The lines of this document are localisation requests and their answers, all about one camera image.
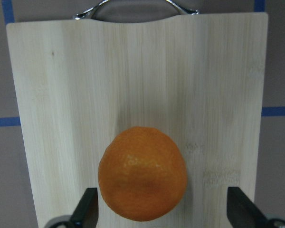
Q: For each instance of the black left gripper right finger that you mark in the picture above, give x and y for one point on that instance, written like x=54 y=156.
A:
x=242 y=212

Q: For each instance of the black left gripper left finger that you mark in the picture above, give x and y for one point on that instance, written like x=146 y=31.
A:
x=86 y=213

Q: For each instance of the orange fruit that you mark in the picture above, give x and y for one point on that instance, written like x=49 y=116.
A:
x=142 y=174

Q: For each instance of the bamboo cutting board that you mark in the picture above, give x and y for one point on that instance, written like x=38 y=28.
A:
x=199 y=79

